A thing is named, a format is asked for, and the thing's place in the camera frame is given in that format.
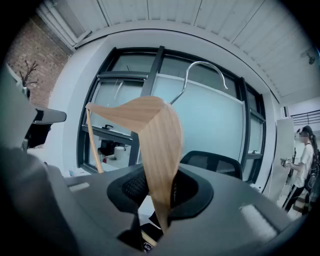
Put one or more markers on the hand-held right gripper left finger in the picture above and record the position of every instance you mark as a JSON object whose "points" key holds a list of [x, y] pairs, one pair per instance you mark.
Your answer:
{"points": [[82, 215]]}

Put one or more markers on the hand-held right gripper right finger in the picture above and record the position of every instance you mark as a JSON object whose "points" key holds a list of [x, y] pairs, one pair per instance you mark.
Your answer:
{"points": [[225, 212]]}

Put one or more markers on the wooden hanger with metal hook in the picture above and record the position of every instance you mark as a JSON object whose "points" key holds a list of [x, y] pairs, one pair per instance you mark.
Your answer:
{"points": [[160, 140]]}

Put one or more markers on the black coat stand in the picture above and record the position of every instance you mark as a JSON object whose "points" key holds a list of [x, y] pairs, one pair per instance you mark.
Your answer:
{"points": [[27, 75]]}

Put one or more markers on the black mesh office chair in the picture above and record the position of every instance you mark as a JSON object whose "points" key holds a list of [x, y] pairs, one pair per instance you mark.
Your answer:
{"points": [[212, 160]]}

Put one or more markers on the white bin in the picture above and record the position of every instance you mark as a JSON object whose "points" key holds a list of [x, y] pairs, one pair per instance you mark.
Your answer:
{"points": [[120, 153]]}

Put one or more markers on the grey partition panel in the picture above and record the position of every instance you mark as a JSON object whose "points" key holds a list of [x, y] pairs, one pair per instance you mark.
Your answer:
{"points": [[285, 150]]}

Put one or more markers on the black-framed frosted window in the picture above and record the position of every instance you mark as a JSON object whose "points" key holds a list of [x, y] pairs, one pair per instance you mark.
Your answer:
{"points": [[212, 120]]}

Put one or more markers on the black head-mounted camera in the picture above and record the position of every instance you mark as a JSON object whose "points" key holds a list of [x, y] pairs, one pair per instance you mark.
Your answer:
{"points": [[50, 116]]}

